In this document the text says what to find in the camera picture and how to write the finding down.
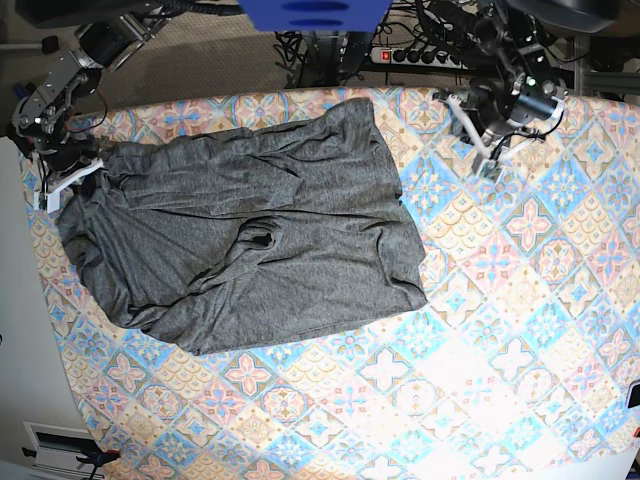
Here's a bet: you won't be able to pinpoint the grey t-shirt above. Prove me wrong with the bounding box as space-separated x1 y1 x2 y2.
57 98 426 355

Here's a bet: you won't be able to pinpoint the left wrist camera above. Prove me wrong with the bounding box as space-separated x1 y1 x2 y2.
472 157 503 182

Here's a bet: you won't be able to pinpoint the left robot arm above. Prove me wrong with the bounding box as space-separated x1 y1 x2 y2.
434 1 620 182

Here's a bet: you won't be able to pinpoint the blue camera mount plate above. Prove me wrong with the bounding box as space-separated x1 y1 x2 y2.
238 0 391 33

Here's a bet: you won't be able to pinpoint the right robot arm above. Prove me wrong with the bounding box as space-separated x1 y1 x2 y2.
9 1 178 213

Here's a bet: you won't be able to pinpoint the blue black clamp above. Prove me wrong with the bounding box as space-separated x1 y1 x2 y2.
22 448 121 479

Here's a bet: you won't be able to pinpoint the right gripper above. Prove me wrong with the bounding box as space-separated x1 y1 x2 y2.
32 142 104 194

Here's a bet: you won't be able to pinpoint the tangled black cables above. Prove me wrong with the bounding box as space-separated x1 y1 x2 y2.
272 0 481 91

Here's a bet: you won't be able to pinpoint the patterned tablecloth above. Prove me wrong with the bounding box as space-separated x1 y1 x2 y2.
28 87 639 479

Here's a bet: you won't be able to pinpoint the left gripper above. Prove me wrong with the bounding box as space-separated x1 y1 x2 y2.
433 84 565 176

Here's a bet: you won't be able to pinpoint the white power strip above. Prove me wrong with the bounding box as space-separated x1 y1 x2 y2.
369 47 468 70

